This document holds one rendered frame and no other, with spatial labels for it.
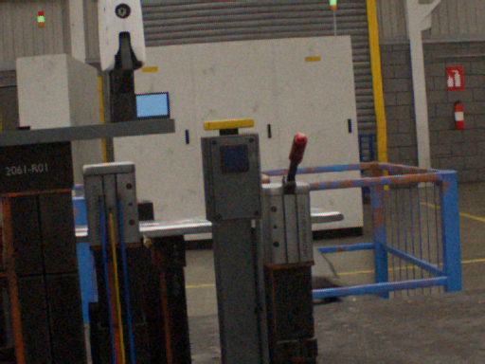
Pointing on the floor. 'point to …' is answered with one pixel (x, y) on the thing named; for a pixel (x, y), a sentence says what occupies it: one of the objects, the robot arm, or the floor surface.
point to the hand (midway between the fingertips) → (122, 109)
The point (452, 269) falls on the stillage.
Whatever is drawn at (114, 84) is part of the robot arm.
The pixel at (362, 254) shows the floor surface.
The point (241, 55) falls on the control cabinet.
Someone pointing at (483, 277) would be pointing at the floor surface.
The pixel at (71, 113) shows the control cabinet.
